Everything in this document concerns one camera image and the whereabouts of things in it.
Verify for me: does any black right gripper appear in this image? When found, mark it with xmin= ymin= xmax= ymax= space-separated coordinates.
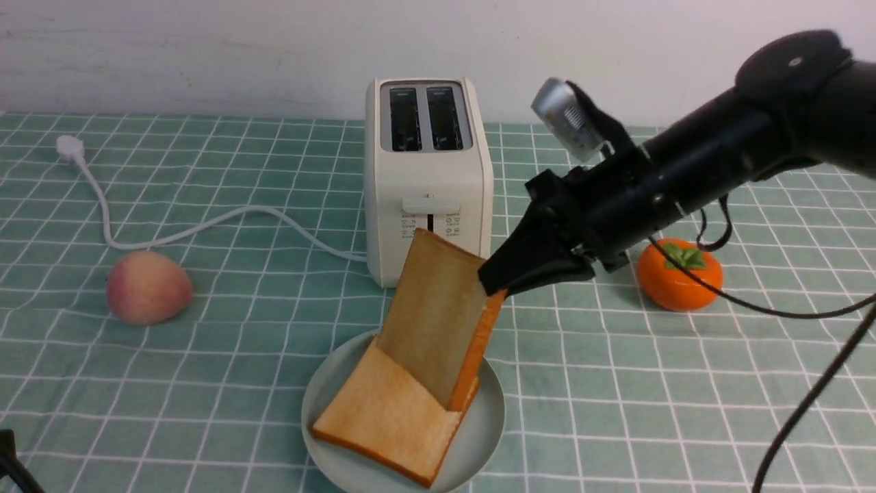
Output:
xmin=478 ymin=147 xmax=685 ymax=296

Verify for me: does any toast slice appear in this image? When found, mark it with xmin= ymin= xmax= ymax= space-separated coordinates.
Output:
xmin=309 ymin=335 xmax=480 ymax=489
xmin=378 ymin=229 xmax=508 ymax=412

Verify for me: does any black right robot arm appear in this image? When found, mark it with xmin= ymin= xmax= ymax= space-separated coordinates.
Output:
xmin=478 ymin=30 xmax=875 ymax=296

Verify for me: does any orange persimmon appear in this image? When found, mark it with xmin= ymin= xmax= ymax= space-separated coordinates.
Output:
xmin=637 ymin=238 xmax=725 ymax=312

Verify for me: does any white two-slot toaster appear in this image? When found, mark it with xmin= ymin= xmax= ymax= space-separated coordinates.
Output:
xmin=363 ymin=77 xmax=494 ymax=288

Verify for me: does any light green round plate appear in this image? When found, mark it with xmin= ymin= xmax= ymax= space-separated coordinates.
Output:
xmin=301 ymin=333 xmax=506 ymax=492

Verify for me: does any green checkered tablecloth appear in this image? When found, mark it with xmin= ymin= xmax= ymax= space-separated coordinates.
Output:
xmin=1 ymin=113 xmax=861 ymax=492

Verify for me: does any pink peach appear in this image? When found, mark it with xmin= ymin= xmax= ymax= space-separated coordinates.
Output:
xmin=105 ymin=251 xmax=194 ymax=327

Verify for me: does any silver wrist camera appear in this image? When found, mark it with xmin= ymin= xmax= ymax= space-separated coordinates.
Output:
xmin=531 ymin=77 xmax=636 ymax=164

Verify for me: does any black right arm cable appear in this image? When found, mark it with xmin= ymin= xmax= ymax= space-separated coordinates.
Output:
xmin=647 ymin=195 xmax=876 ymax=493

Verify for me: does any white toaster power cable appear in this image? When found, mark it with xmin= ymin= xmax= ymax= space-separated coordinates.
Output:
xmin=56 ymin=136 xmax=368 ymax=264

